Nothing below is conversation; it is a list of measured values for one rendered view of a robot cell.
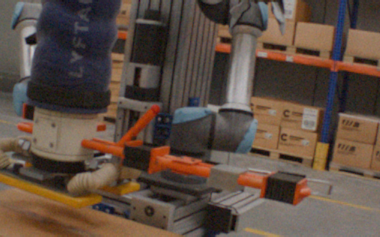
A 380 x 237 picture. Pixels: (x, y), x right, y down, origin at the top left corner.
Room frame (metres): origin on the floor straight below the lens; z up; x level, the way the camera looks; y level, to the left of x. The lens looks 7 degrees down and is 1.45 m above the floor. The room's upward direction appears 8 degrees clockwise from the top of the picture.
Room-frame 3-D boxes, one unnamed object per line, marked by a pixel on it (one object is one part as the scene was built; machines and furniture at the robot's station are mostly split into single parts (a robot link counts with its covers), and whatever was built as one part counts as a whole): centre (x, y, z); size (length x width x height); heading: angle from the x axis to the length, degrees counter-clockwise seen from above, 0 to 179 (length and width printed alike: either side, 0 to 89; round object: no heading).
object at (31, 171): (1.46, 0.32, 1.12); 0.34 x 0.25 x 0.06; 66
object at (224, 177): (1.27, -0.11, 1.18); 0.07 x 0.07 x 0.04; 66
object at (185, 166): (1.49, 0.09, 1.18); 0.93 x 0.30 x 0.04; 66
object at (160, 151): (1.36, 0.09, 1.18); 0.10 x 0.08 x 0.06; 156
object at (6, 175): (1.38, 0.36, 1.08); 0.34 x 0.10 x 0.05; 66
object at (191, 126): (1.82, -0.02, 1.20); 0.13 x 0.12 x 0.14; 90
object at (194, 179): (1.82, -0.01, 1.09); 0.15 x 0.15 x 0.10
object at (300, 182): (1.21, -0.23, 1.18); 0.08 x 0.07 x 0.05; 66
